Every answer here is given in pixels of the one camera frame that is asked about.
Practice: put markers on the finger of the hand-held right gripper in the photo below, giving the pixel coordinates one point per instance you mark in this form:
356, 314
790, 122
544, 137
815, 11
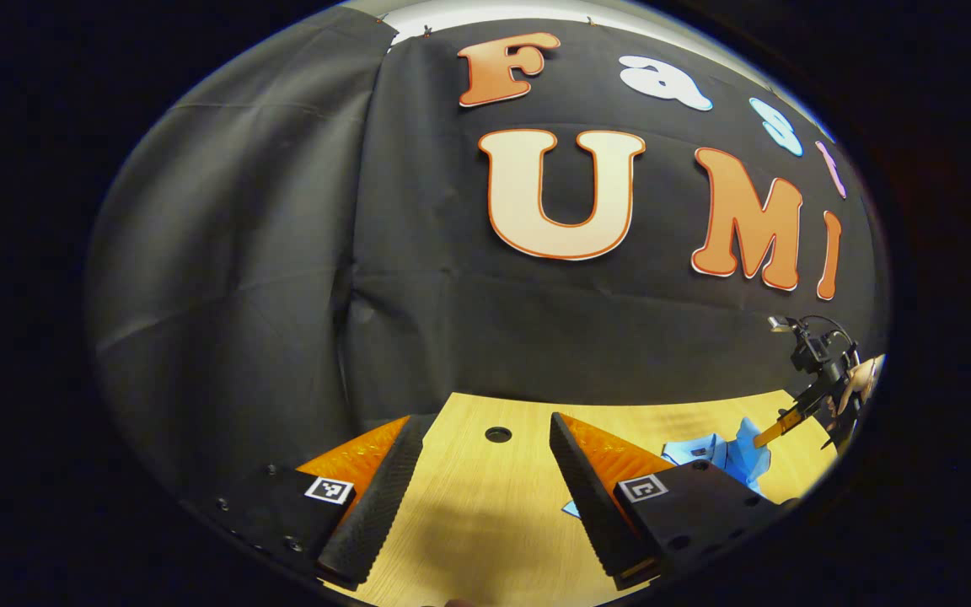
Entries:
779, 430

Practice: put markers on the light blue T-shirt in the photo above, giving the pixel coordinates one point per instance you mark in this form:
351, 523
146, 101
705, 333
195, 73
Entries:
738, 459

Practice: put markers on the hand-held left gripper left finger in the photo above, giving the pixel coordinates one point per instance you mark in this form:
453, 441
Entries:
380, 497

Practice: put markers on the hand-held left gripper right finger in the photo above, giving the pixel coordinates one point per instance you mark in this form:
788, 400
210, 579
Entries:
587, 497

